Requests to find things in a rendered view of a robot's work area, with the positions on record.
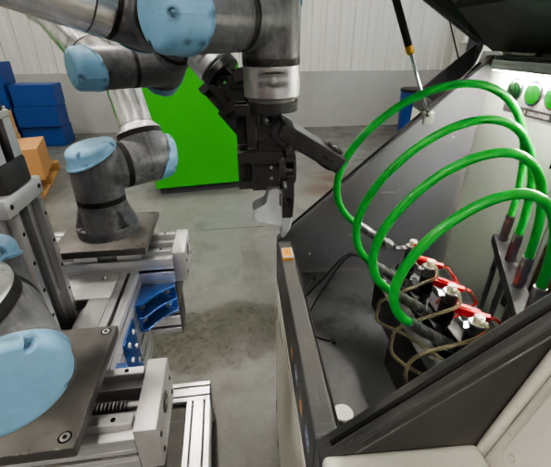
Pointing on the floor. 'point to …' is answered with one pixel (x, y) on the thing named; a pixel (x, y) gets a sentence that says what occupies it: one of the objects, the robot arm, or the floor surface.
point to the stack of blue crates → (33, 106)
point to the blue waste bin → (406, 107)
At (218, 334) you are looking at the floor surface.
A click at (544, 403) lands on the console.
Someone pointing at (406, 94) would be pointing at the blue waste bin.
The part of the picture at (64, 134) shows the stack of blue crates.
